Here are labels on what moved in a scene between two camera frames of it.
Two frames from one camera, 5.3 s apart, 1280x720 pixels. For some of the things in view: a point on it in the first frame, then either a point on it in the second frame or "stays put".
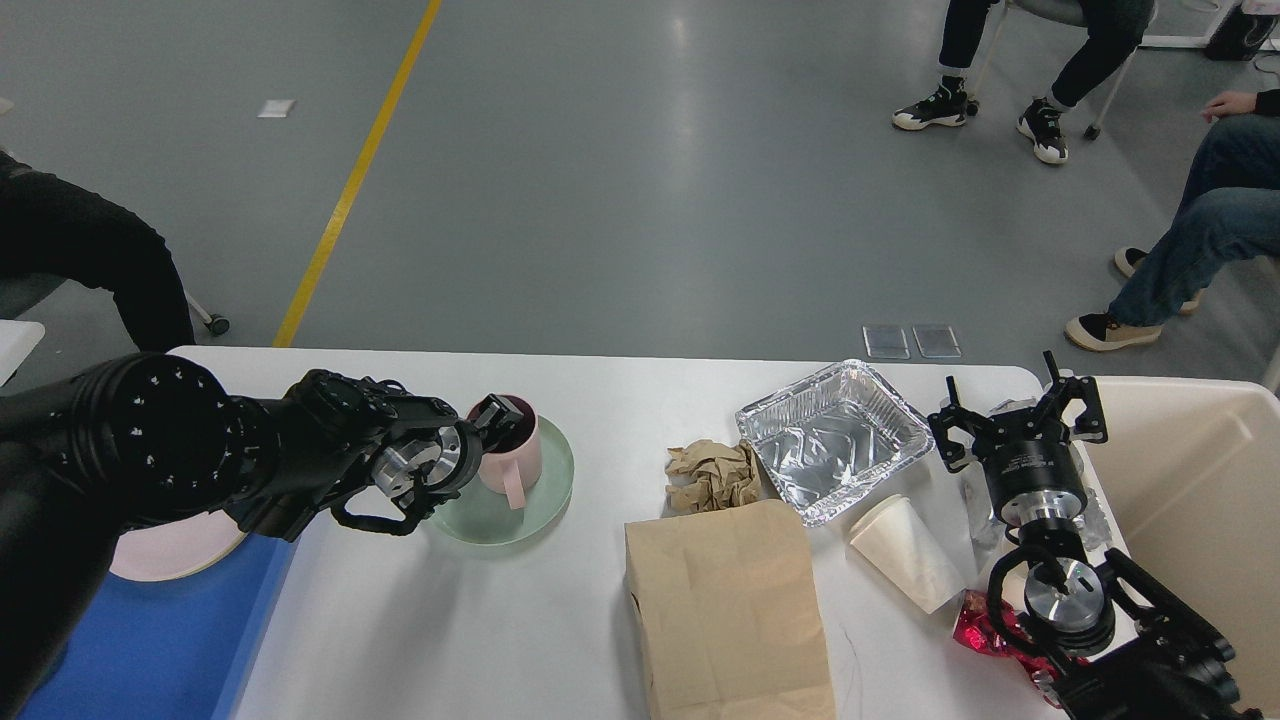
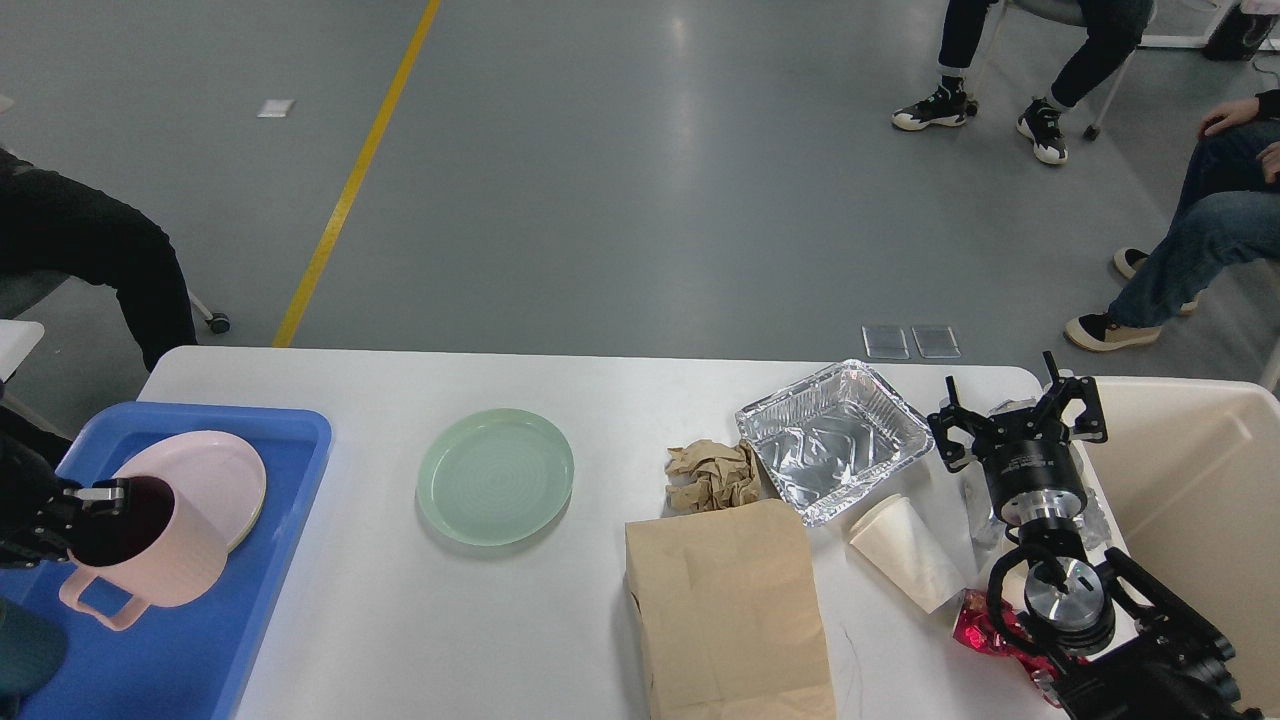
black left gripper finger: [495, 420] -> [106, 498]
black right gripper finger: [1091, 426] stays put
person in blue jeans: [1232, 206] stays put
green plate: [479, 515] stays put
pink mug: [514, 463] -> [161, 551]
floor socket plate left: [886, 342] stays put
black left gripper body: [421, 472] -> [34, 506]
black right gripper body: [1034, 480] stays put
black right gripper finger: [953, 454] stays put
